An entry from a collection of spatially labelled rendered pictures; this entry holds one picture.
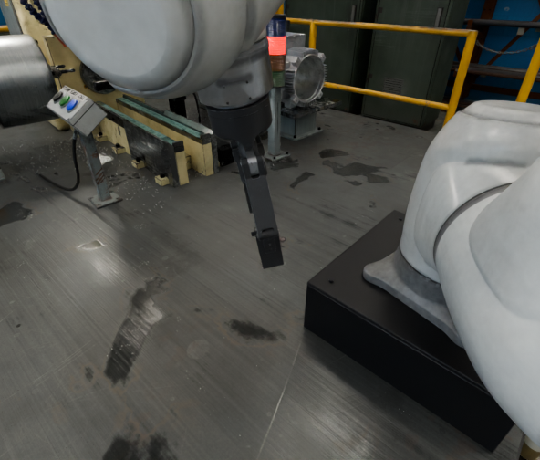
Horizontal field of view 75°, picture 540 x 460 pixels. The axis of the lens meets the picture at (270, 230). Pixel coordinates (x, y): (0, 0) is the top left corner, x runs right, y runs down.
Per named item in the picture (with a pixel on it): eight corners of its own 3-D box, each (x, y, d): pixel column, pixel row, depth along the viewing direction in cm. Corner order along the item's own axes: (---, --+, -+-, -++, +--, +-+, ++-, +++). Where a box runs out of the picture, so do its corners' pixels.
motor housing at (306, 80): (254, 100, 136) (252, 45, 125) (289, 92, 146) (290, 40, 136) (289, 111, 124) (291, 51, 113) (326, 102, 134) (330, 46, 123)
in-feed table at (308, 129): (250, 130, 143) (249, 100, 136) (296, 117, 158) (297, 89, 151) (292, 147, 128) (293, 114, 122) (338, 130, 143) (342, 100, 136)
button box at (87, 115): (63, 120, 89) (43, 104, 85) (82, 99, 90) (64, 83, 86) (87, 138, 79) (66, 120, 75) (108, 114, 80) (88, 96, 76)
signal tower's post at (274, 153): (258, 154, 123) (255, 14, 99) (275, 149, 127) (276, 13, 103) (274, 162, 118) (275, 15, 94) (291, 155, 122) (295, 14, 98)
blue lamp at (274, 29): (261, 36, 102) (261, 17, 99) (275, 34, 105) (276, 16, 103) (275, 37, 98) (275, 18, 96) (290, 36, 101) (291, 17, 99)
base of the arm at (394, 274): (538, 282, 56) (555, 255, 53) (469, 353, 45) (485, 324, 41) (434, 228, 68) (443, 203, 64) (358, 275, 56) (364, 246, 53)
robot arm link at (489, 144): (491, 230, 58) (556, 89, 45) (546, 314, 43) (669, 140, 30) (389, 220, 59) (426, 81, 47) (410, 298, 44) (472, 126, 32)
